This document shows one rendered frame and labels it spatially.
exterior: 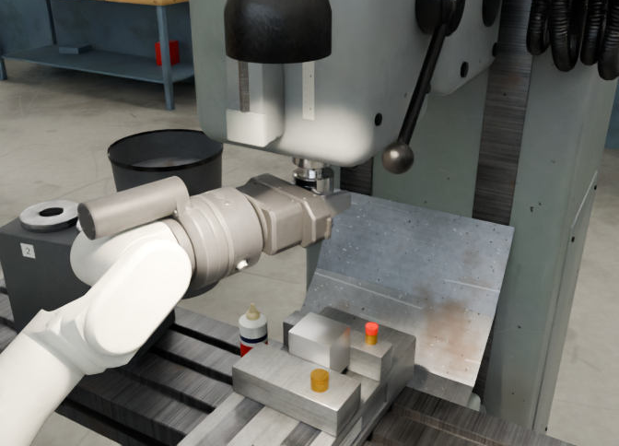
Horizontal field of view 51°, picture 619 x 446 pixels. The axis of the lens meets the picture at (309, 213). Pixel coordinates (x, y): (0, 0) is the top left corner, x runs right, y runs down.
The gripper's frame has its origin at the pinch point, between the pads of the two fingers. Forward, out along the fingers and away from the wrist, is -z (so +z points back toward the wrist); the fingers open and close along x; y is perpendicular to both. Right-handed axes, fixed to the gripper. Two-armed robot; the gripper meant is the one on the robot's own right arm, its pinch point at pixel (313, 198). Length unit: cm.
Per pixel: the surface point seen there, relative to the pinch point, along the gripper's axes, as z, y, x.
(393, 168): 3.9, -8.9, -14.6
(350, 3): 6.1, -22.9, -10.6
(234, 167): -188, 122, 273
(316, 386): 5.4, 19.8, -6.6
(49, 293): 18.4, 22.3, 37.5
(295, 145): 7.7, -9.6, -5.5
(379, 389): -4.8, 25.4, -7.6
